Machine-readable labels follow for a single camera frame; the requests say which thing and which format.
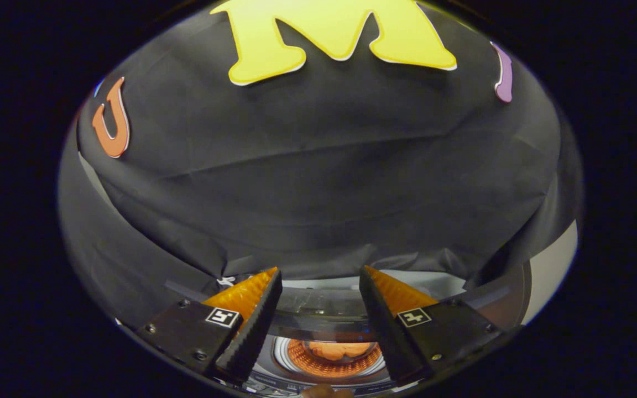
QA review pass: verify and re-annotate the beige cabinet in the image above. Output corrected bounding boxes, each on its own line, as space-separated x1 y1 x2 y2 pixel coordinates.
465 221 579 327

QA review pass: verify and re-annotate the black backdrop cloth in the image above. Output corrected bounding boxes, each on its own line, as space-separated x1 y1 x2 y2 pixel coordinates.
58 0 583 329

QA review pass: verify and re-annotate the dark washing machine lid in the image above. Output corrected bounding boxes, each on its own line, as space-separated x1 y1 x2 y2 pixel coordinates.
164 279 529 343

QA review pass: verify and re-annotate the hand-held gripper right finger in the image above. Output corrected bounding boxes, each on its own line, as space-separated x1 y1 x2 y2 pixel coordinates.
359 265 502 386

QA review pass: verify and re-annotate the grey washing machine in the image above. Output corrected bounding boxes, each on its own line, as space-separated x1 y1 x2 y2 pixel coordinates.
216 332 424 397

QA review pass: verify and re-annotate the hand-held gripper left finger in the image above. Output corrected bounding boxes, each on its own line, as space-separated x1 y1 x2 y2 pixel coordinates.
136 267 283 386

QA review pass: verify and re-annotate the yellow polo shirt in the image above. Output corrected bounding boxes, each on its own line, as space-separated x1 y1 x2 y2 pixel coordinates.
309 341 375 362

